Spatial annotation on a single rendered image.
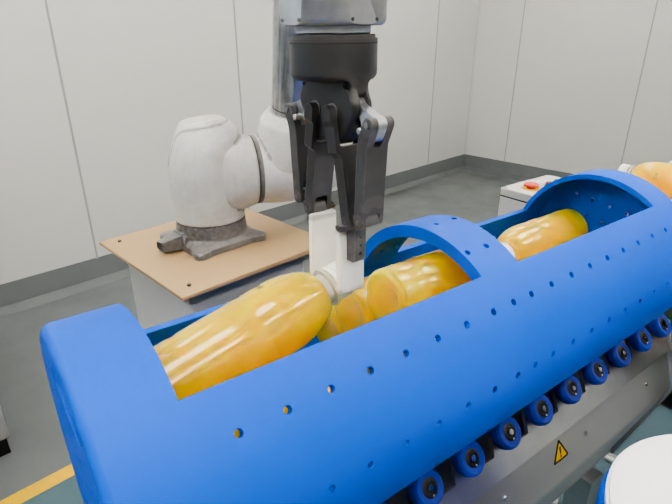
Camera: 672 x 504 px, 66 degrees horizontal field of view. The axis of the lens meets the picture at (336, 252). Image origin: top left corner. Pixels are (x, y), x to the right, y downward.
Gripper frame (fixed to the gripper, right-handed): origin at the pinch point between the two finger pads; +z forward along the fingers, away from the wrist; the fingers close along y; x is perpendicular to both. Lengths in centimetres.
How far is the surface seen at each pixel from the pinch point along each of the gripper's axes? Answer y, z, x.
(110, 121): -289, 28, 50
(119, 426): 7.1, 4.1, -23.7
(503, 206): -34, 20, 77
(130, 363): 3.4, 2.0, -21.5
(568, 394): 9.5, 28.7, 34.8
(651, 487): 26.4, 21.4, 18.9
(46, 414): -168, 124, -24
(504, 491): 10.9, 36.3, 19.4
